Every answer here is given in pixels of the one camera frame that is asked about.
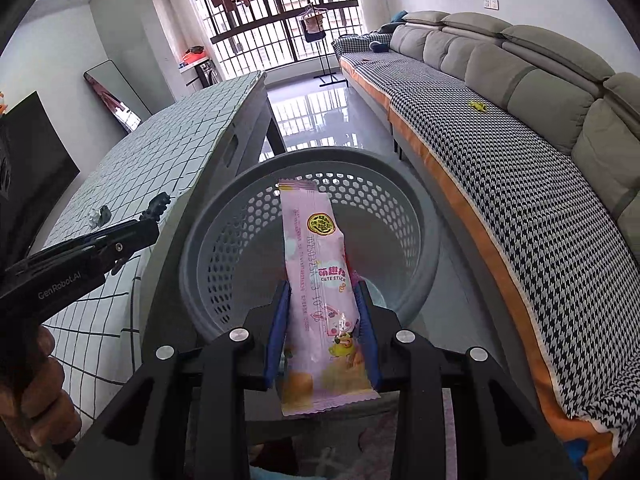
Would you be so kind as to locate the orange item on shelf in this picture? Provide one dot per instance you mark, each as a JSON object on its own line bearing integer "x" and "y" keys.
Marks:
{"x": 192, "y": 55}

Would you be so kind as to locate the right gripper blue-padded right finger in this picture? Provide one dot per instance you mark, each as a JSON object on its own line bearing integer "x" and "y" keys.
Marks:
{"x": 459, "y": 414}

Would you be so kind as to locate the person's left hand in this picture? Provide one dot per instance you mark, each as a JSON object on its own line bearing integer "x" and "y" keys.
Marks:
{"x": 44, "y": 413}

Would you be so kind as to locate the pink snack stick wrapper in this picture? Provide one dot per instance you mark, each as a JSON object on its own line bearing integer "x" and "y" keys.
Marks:
{"x": 324, "y": 362}

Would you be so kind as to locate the black clothes stand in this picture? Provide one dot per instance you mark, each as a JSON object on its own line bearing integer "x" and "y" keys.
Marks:
{"x": 312, "y": 22}

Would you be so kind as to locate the grid-patterned tablecloth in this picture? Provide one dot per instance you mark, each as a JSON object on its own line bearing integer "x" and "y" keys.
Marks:
{"x": 188, "y": 150}

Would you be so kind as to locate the grey sectional sofa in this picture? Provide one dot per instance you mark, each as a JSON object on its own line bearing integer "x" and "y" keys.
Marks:
{"x": 553, "y": 167}

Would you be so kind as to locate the blue cushion on sofa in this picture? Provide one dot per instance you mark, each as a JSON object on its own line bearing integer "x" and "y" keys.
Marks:
{"x": 395, "y": 21}

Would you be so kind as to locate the houndstooth sofa cover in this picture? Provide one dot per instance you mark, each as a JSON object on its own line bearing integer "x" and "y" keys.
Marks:
{"x": 577, "y": 321}

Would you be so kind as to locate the white paper ball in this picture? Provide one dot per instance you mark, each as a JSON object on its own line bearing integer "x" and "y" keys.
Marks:
{"x": 94, "y": 218}

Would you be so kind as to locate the small yellow toy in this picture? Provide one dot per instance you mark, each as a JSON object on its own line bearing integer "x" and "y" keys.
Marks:
{"x": 479, "y": 106}

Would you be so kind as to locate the small dark grey scrap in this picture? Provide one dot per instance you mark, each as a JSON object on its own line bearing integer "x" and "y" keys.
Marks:
{"x": 105, "y": 216}

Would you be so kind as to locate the row of plush toys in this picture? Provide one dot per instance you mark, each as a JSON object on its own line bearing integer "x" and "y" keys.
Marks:
{"x": 3, "y": 106}

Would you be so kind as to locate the black flat television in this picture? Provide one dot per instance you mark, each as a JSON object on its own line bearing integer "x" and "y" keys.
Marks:
{"x": 36, "y": 170}

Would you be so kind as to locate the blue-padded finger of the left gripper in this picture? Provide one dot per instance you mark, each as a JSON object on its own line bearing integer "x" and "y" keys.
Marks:
{"x": 111, "y": 248}

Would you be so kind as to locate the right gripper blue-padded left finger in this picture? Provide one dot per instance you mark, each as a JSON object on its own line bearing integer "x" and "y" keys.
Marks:
{"x": 184, "y": 416}

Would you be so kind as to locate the grey perforated trash basket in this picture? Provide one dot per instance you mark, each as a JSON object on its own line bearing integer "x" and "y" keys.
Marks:
{"x": 233, "y": 258}

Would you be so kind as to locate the leaning floor mirror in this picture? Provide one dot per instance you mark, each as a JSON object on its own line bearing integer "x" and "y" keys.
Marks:
{"x": 117, "y": 95}

